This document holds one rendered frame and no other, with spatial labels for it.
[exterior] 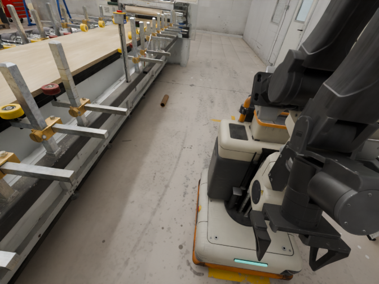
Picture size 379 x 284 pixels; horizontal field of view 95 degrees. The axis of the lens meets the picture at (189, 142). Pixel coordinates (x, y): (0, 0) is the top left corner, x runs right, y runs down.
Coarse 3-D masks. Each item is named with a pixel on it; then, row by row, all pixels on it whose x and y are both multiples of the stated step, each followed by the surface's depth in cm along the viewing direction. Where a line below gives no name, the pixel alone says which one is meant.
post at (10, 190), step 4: (0, 180) 60; (4, 180) 62; (0, 184) 61; (4, 184) 62; (0, 188) 61; (4, 188) 62; (8, 188) 64; (0, 192) 61; (4, 192) 62; (8, 192) 64; (12, 192) 65; (0, 196) 63; (4, 196) 63; (8, 196) 64
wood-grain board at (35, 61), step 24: (144, 24) 323; (24, 48) 143; (48, 48) 149; (72, 48) 156; (96, 48) 164; (0, 72) 104; (24, 72) 107; (48, 72) 111; (72, 72) 116; (0, 96) 83
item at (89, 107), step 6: (54, 102) 99; (60, 102) 99; (66, 102) 100; (90, 108) 100; (96, 108) 99; (102, 108) 99; (108, 108) 99; (114, 108) 100; (120, 108) 101; (120, 114) 101; (126, 114) 101
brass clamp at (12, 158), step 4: (8, 152) 63; (4, 156) 62; (8, 156) 62; (12, 156) 63; (0, 160) 60; (4, 160) 60; (8, 160) 62; (12, 160) 63; (16, 160) 64; (0, 164) 59; (0, 172) 59; (0, 176) 60
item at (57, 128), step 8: (24, 120) 80; (32, 128) 80; (56, 128) 79; (64, 128) 78; (72, 128) 79; (80, 128) 79; (88, 128) 80; (88, 136) 80; (96, 136) 79; (104, 136) 79
